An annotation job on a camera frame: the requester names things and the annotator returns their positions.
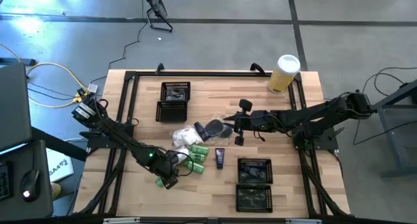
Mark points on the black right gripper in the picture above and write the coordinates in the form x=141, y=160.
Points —
x=255, y=120

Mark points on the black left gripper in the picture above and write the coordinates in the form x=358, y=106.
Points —
x=166, y=167

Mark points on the bagged black oval pad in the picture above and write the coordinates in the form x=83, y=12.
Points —
x=213, y=128
x=176, y=94
x=228, y=133

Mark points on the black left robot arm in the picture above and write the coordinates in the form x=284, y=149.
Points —
x=123, y=139

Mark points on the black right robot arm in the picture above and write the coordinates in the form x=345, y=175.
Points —
x=309, y=116

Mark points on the black plastic mesh basket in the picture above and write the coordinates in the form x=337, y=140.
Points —
x=176, y=84
x=171, y=111
x=254, y=198
x=254, y=160

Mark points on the large cotton swab bag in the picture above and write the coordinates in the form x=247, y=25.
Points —
x=187, y=136

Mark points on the yellow canister white lid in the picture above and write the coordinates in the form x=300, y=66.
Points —
x=281, y=77

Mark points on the silver table clamp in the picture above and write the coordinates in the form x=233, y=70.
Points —
x=120, y=220
x=303, y=221

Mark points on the white printed box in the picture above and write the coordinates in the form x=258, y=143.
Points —
x=58, y=165

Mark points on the white power adapter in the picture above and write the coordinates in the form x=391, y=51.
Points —
x=92, y=88

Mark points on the black desk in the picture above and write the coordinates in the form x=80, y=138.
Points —
x=39, y=159

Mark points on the black computer mouse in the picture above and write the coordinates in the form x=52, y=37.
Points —
x=31, y=185

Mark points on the grey side table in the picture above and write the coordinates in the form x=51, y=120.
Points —
x=392, y=136

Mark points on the black keyboard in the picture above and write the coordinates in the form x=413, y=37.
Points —
x=4, y=181

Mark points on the dark grey monitor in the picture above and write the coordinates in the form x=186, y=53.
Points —
x=14, y=106

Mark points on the black aluminium table frame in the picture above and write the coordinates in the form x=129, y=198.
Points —
x=211, y=74

